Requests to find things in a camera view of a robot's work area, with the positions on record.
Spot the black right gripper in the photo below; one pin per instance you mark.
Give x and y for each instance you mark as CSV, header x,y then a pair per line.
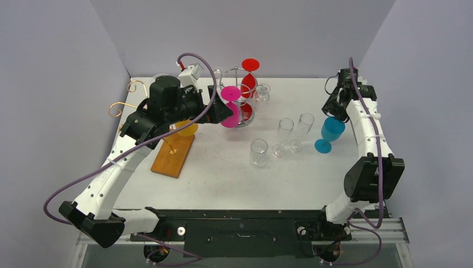
x,y
333,104

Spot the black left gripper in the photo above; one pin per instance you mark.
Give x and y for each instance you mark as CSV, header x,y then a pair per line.
x,y
217,111

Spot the blue wine glass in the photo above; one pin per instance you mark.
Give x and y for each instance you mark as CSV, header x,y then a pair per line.
x,y
331,130

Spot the clear glass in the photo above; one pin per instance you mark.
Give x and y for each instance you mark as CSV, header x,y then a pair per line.
x,y
304,126
261,96

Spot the clear champagne flute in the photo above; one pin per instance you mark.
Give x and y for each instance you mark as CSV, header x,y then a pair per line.
x,y
284,131

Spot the clear etched goblet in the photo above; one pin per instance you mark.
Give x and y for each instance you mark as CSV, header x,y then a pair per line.
x,y
258,151

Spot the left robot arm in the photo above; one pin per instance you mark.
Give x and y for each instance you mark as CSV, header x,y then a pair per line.
x,y
170,101

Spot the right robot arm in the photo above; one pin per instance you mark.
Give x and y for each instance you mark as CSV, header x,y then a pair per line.
x,y
373,178

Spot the pink wine glass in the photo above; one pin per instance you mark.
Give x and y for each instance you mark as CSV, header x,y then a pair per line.
x,y
231,94

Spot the yellow wine glass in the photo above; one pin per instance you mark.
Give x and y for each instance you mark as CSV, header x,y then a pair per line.
x,y
188,131

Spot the clear glass back left silver rack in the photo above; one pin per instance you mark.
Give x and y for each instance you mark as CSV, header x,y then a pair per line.
x,y
219,74

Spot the red wine glass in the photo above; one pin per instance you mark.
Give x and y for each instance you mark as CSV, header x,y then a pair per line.
x,y
247,87

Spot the clear glass on silver rack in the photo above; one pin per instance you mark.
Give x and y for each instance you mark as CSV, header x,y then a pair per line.
x,y
261,96

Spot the gold rack with wooden base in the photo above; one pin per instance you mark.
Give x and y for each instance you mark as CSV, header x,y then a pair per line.
x,y
174,150

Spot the silver wire glass rack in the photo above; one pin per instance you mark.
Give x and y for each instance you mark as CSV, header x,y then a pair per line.
x,y
233,77

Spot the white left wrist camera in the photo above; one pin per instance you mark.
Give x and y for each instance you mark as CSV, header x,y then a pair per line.
x,y
190,75

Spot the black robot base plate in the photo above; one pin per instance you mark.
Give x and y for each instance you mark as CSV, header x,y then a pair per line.
x,y
249,233

